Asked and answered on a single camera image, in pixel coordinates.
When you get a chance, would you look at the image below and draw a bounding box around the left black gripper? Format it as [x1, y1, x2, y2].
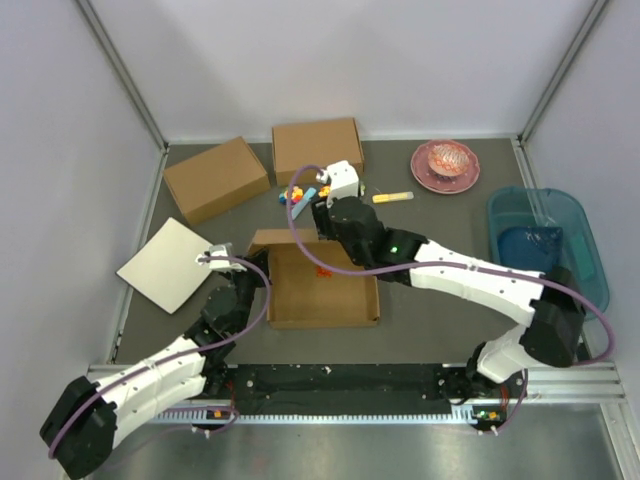
[226, 249, 273, 333]

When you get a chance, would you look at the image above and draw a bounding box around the small orange toy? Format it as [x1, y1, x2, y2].
[316, 267, 333, 278]

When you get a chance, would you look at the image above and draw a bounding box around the cardboard box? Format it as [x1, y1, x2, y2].
[249, 229, 380, 329]
[163, 137, 271, 226]
[272, 117, 364, 187]

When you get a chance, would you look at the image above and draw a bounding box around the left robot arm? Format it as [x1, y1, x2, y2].
[40, 249, 271, 479]

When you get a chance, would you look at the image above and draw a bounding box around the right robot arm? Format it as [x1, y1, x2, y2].
[311, 197, 586, 396]

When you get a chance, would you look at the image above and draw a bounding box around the yellow chalk stick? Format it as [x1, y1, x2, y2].
[372, 192, 414, 204]

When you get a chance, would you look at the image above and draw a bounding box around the orange flower plush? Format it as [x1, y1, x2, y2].
[318, 185, 331, 198]

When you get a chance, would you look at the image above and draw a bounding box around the blue chalk stick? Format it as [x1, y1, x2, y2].
[291, 187, 317, 220]

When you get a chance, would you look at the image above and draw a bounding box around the rainbow flower plush left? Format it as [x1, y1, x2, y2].
[279, 185, 304, 205]

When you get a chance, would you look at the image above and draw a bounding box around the white square board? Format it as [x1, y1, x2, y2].
[116, 218, 211, 314]

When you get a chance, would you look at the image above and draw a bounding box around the pink plate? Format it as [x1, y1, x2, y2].
[410, 140, 480, 195]

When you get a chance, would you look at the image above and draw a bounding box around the teal plastic bin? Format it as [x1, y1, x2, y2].
[487, 187, 610, 312]

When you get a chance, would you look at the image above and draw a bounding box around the dark blue dish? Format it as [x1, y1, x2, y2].
[496, 226, 564, 272]

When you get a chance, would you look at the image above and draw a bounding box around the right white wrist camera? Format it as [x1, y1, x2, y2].
[316, 160, 361, 208]

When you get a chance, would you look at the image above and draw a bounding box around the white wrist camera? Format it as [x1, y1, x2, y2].
[196, 243, 246, 273]
[316, 160, 361, 208]

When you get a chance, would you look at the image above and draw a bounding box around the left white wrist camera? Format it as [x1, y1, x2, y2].
[196, 243, 246, 273]

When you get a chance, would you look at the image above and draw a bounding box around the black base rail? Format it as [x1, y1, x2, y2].
[202, 364, 499, 400]

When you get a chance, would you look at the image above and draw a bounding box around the grey slotted cable duct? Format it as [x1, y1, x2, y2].
[154, 403, 506, 425]

